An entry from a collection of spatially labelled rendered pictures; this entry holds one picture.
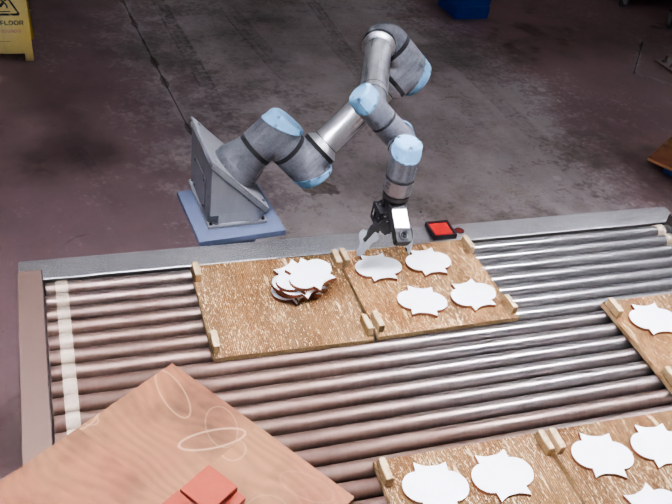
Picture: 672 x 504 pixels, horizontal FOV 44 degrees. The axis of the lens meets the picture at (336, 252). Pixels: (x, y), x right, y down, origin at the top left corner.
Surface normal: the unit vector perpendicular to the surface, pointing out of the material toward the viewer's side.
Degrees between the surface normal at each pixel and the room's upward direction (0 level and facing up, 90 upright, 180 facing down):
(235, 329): 0
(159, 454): 0
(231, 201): 90
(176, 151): 0
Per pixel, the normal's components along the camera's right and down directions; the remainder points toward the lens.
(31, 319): 0.13, -0.79
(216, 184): 0.35, 0.61
